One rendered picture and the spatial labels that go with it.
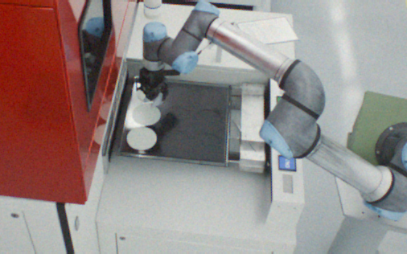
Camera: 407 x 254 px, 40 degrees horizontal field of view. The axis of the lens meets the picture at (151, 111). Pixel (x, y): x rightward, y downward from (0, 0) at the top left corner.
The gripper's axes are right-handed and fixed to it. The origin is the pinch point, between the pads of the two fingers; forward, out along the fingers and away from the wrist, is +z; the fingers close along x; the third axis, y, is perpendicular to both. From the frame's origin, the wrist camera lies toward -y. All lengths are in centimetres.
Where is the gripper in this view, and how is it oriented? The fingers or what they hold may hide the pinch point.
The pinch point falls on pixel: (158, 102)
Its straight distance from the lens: 195.7
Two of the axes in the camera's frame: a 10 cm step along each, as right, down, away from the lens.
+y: -7.0, 5.3, -4.8
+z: 0.0, 6.7, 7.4
